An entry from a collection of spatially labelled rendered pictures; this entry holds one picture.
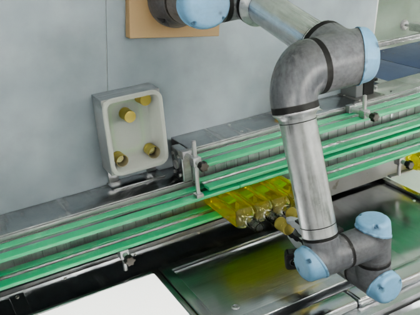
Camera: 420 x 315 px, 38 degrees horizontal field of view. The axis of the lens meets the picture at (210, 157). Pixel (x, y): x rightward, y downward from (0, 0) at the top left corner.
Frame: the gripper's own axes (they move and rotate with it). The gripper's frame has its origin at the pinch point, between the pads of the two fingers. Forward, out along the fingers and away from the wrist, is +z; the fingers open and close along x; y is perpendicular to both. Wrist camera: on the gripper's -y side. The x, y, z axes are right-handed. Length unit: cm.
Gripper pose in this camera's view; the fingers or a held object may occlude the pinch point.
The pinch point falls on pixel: (287, 227)
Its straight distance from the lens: 161.3
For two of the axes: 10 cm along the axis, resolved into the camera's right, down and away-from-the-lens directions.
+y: 8.7, -2.7, 4.1
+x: -1.0, -9.1, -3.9
